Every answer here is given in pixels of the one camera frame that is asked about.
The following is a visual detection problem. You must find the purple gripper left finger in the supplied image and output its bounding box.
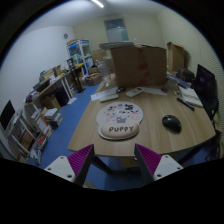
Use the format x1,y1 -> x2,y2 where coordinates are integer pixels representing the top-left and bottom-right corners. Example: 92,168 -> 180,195
44,143 -> 96,186

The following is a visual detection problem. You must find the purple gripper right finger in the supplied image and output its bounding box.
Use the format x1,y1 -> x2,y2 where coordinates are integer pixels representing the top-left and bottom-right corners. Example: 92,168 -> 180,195
134,143 -> 184,184

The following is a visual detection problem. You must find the black computer mouse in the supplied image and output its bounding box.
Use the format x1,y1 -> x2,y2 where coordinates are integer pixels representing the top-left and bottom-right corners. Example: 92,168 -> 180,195
162,115 -> 182,133

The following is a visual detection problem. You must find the puppy mouse pad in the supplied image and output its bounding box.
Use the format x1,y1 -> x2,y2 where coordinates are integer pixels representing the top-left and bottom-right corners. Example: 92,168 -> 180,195
96,101 -> 143,140

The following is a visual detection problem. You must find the low white bookshelf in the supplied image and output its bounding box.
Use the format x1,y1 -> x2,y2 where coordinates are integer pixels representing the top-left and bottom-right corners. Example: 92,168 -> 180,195
6,110 -> 53,164

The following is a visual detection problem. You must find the white paper sheet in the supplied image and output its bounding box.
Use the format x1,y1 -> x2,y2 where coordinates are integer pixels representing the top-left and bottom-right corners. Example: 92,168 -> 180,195
91,87 -> 117,101

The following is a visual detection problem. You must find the black pen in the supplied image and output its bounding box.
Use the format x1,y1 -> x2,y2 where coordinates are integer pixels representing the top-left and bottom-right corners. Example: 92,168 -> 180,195
177,97 -> 195,111

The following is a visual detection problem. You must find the white remote control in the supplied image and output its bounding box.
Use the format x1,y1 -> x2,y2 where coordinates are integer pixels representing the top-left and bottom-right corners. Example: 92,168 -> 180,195
126,87 -> 143,98

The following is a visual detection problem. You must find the wooden side desk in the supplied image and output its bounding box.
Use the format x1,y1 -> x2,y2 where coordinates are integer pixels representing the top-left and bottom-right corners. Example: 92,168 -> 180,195
24,73 -> 73,110

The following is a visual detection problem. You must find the open notebook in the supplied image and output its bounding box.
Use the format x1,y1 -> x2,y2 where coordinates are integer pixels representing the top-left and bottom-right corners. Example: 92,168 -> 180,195
179,87 -> 203,107

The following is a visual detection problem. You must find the black monitor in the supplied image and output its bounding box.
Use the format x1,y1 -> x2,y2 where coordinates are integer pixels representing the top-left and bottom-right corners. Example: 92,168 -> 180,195
0,101 -> 15,130

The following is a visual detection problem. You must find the black office chair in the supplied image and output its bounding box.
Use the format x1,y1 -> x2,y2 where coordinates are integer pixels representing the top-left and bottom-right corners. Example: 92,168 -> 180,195
194,64 -> 220,122

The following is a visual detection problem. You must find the large cardboard box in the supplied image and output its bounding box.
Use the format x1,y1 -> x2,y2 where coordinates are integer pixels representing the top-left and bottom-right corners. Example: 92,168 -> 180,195
111,46 -> 167,88

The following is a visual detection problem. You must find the glass display cabinet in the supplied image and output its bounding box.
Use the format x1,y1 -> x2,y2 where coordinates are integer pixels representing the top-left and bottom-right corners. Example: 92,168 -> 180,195
67,39 -> 94,76

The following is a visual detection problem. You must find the flat cardboard by wall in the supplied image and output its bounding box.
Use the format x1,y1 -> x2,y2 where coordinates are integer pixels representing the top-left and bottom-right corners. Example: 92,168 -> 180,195
167,42 -> 185,73

